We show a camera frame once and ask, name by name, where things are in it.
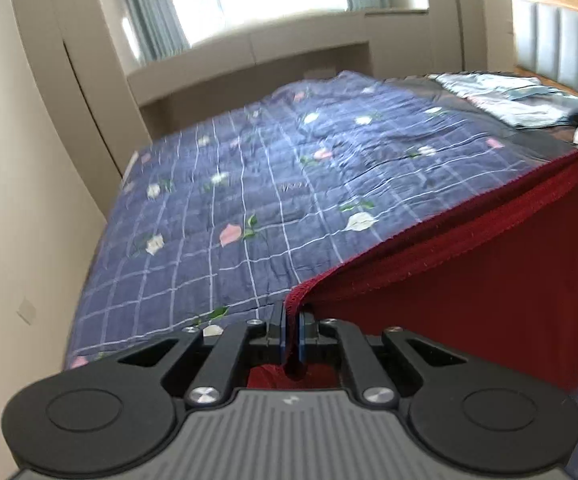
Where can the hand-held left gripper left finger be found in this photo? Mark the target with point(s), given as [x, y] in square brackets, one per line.
[283, 332]

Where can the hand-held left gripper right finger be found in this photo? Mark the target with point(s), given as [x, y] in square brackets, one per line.
[300, 340]

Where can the red long-sleeve sweater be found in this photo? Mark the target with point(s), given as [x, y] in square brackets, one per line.
[494, 285]

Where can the light blue folded clothes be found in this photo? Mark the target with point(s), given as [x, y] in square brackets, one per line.
[509, 97]

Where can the blue plaid floral quilt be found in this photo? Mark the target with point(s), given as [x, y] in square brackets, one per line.
[269, 185]

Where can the beige window seat cabinet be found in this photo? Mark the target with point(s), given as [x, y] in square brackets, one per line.
[249, 67]

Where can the dark grey bed sheet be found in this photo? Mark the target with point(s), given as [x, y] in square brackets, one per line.
[539, 142]

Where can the beige wardrobe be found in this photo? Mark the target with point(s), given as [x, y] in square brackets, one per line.
[451, 15]
[69, 85]

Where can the padded wooden headboard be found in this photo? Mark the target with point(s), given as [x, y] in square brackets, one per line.
[559, 35]

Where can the white wall socket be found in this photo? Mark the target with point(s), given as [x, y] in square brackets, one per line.
[27, 310]

